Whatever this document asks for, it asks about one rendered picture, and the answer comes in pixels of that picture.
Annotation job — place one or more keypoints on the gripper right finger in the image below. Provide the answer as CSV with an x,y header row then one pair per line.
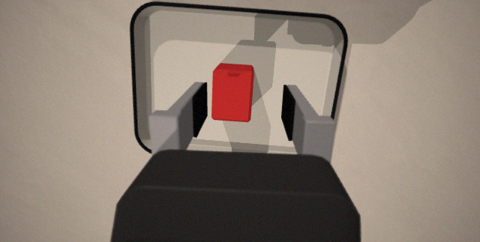
x,y
310,133

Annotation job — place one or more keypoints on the red block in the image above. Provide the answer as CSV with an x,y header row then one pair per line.
x,y
232,92

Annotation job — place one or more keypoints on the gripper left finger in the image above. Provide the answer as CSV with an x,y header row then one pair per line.
x,y
174,128

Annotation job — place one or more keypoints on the white tray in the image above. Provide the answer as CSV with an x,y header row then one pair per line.
x,y
174,45

